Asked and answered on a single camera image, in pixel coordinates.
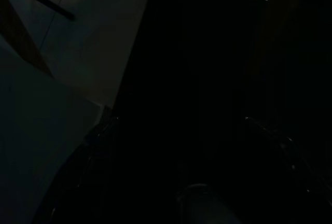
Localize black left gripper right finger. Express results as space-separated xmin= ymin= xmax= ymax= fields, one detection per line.
xmin=233 ymin=116 xmax=332 ymax=224

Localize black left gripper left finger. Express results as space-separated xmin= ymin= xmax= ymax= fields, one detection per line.
xmin=33 ymin=116 xmax=120 ymax=224

